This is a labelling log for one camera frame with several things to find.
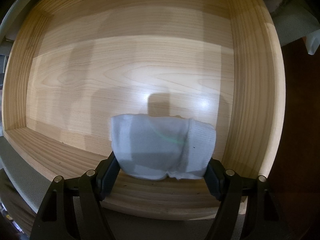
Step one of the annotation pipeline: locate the white sock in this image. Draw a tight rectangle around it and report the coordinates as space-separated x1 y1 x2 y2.
111 114 216 180

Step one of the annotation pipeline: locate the wooden drawer grey front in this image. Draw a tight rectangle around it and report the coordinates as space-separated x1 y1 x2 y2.
2 0 285 239

